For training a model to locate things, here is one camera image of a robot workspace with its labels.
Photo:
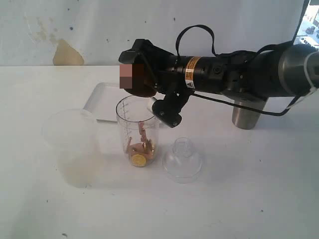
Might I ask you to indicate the clear plastic shaker lid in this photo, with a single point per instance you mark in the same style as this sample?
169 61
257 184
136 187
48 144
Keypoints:
181 162

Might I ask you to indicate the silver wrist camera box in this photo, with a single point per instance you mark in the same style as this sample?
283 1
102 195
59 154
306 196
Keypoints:
168 109

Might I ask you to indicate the brown wooden cup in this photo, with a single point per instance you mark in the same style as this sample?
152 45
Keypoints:
136 80

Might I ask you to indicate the silver metal tray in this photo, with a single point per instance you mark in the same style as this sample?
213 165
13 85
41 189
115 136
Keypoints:
110 103

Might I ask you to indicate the wooden pieces and coins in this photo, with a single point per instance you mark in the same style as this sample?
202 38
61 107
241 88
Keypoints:
141 151

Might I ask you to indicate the stainless steel cup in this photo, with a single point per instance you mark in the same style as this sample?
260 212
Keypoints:
246 119

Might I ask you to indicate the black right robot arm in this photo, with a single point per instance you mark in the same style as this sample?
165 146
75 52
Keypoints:
282 70

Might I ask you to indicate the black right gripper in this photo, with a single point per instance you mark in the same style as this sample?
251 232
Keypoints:
170 73

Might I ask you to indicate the clear plastic shaker body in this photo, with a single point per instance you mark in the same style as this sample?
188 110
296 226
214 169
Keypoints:
131 129

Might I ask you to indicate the translucent plastic cup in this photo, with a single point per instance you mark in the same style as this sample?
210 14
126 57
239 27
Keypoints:
72 136

